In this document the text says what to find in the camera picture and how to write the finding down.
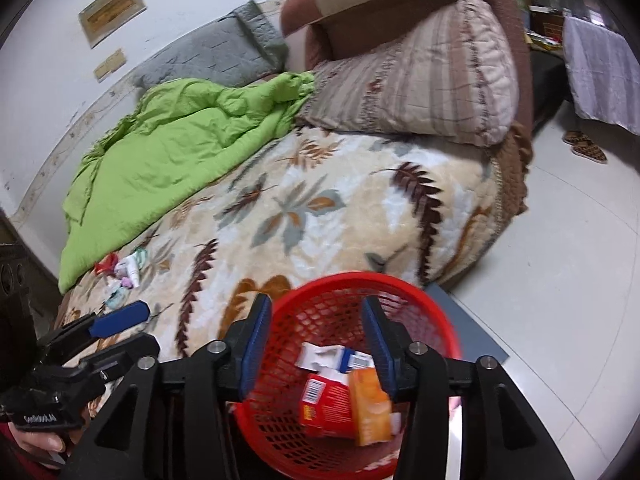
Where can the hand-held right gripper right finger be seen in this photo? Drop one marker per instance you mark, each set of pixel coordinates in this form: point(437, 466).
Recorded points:
point(377, 342)

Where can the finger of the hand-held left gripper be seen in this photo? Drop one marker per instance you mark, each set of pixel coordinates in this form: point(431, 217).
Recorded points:
point(122, 316)
point(130, 350)

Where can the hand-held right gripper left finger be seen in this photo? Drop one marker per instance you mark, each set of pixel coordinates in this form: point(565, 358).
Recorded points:
point(255, 342)

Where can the red foil wrapper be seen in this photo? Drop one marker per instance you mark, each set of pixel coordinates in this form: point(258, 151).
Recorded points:
point(106, 264)

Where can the white barcode cardboard box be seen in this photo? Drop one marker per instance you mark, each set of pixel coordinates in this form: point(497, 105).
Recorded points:
point(325, 357)

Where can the orange cardboard box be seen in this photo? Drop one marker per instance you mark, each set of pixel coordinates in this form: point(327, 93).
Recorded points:
point(370, 405)

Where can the red mesh basket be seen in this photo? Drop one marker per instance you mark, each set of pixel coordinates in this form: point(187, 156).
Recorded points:
point(325, 305)

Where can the torn red cardboard box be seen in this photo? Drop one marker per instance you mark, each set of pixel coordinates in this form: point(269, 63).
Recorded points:
point(327, 405)

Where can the person's left hand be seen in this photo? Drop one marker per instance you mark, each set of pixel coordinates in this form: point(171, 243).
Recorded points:
point(42, 442)

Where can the crumpled white packet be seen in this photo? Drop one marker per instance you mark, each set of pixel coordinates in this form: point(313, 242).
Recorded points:
point(115, 299)

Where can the small pink item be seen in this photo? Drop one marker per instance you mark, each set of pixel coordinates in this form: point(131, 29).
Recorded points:
point(125, 279)

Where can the small green packet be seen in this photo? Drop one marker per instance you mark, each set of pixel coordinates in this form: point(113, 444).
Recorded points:
point(140, 257)

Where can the grey floor mat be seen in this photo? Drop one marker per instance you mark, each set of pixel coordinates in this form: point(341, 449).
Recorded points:
point(470, 330)

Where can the leaf-printed blanket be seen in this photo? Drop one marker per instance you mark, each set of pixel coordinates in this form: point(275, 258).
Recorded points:
point(310, 220)

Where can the green quilt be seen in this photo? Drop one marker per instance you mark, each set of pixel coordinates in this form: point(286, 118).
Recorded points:
point(170, 160)

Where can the brown fringed bed cover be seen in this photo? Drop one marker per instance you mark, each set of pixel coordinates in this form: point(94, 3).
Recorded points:
point(510, 180)

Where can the striped beige pillow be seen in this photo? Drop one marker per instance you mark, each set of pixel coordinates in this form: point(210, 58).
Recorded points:
point(415, 80)

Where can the grey quilted pillow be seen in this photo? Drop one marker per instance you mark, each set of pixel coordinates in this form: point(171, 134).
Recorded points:
point(210, 50)

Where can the patterned brown slipper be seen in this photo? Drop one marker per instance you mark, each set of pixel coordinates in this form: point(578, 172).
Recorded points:
point(590, 152)
point(577, 136)

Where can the black low table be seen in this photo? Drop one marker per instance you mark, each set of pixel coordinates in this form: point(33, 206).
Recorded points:
point(550, 85)

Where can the white hanging cloth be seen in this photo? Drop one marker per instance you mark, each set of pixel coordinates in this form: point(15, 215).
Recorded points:
point(605, 75)

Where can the beige double light switch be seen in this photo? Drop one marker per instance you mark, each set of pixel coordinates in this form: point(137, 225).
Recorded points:
point(110, 65)

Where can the framed wall picture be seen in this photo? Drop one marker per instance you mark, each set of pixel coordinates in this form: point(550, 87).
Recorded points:
point(112, 12)

